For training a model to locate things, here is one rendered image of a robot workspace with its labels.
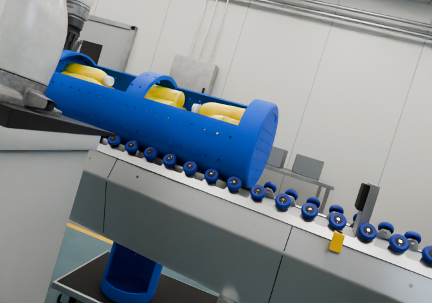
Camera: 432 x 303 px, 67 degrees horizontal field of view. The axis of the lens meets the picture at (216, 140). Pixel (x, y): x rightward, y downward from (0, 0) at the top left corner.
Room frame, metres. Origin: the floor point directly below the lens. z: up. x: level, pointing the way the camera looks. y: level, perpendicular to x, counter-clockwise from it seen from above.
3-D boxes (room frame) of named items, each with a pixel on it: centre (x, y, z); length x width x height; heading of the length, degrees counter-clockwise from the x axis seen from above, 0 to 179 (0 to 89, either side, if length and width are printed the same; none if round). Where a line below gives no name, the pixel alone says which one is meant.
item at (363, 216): (0.94, -0.46, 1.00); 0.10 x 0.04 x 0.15; 160
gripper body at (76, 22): (1.33, 0.69, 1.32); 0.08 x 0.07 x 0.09; 160
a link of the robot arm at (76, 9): (1.33, 0.69, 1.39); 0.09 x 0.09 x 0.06
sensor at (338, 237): (0.83, -0.37, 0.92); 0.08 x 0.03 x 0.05; 160
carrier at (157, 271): (1.70, 0.22, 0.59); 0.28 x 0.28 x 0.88
